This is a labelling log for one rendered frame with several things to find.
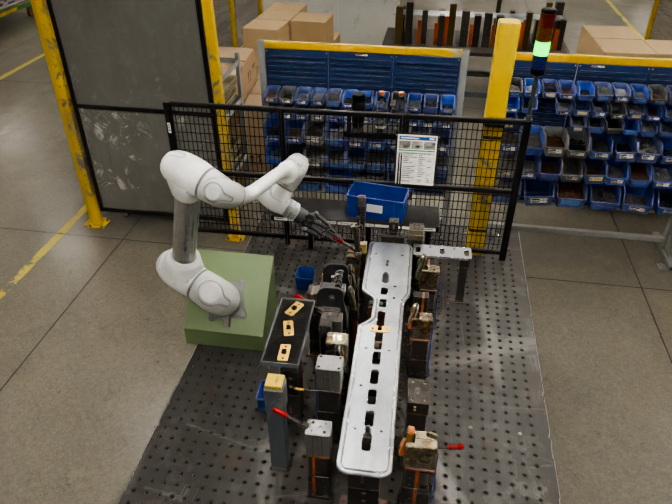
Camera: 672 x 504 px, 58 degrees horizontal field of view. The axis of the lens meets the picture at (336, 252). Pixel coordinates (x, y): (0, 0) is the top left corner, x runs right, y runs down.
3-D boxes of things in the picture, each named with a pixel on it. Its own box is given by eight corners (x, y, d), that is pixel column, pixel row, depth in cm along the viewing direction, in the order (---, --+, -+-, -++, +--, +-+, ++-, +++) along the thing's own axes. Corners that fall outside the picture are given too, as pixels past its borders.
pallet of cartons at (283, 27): (318, 129, 674) (317, 32, 615) (249, 123, 688) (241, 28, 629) (340, 92, 771) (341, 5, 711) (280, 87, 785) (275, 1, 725)
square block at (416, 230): (418, 287, 329) (424, 231, 308) (404, 285, 330) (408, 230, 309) (419, 278, 335) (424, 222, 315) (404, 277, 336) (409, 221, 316)
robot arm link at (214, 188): (252, 186, 234) (223, 170, 237) (232, 183, 217) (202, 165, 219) (236, 216, 236) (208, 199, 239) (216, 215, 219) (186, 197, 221)
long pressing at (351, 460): (399, 480, 198) (399, 478, 197) (331, 472, 201) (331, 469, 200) (413, 245, 311) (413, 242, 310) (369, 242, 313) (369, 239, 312)
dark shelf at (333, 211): (439, 232, 318) (439, 227, 316) (270, 220, 328) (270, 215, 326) (439, 211, 336) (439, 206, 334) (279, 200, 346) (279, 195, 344)
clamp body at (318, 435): (332, 504, 223) (332, 440, 202) (302, 500, 224) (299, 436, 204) (336, 481, 231) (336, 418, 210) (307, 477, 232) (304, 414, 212)
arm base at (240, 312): (209, 329, 286) (205, 328, 280) (207, 283, 290) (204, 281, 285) (247, 326, 284) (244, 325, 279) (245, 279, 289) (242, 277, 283)
